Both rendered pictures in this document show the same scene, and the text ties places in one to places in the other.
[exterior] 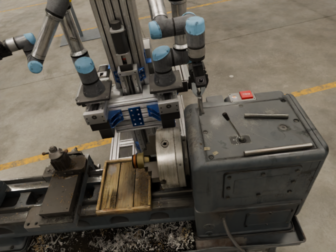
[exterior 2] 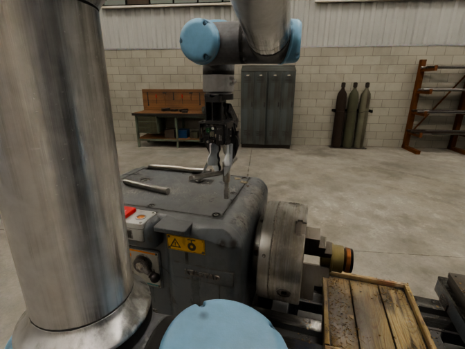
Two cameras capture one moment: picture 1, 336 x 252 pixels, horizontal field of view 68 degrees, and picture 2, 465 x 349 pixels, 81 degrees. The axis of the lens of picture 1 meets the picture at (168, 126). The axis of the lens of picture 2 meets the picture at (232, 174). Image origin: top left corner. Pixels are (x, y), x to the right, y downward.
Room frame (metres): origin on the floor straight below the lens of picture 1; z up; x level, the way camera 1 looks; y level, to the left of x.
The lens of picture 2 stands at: (1.65, 0.01, 1.60)
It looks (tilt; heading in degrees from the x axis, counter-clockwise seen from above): 19 degrees down; 193
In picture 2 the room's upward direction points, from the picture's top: straight up
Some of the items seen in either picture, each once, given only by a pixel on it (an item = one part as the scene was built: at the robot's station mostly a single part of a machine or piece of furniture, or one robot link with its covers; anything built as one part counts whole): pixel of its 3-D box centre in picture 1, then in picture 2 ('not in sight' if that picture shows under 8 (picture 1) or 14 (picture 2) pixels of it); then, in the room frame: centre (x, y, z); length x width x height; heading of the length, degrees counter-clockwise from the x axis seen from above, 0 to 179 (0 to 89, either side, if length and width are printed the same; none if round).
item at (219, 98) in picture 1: (215, 102); (176, 226); (1.06, -0.28, 1.24); 0.09 x 0.08 x 0.03; 86
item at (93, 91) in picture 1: (92, 84); not in sight; (1.49, 0.46, 1.21); 0.15 x 0.15 x 0.10
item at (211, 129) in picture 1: (244, 149); (176, 239); (0.85, -0.38, 1.06); 0.59 x 0.48 x 0.39; 86
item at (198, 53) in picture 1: (195, 50); (219, 84); (0.99, -0.17, 1.60); 0.08 x 0.08 x 0.05
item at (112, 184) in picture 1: (126, 183); (371, 316); (0.88, 0.30, 0.89); 0.36 x 0.30 x 0.04; 176
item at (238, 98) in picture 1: (241, 100); (129, 223); (1.05, -0.42, 1.23); 0.13 x 0.08 x 0.05; 86
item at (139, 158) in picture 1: (141, 160); (335, 257); (0.87, 0.17, 1.08); 0.09 x 0.09 x 0.09; 86
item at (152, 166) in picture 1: (155, 172); not in sight; (0.78, 0.10, 1.08); 0.12 x 0.11 x 0.05; 176
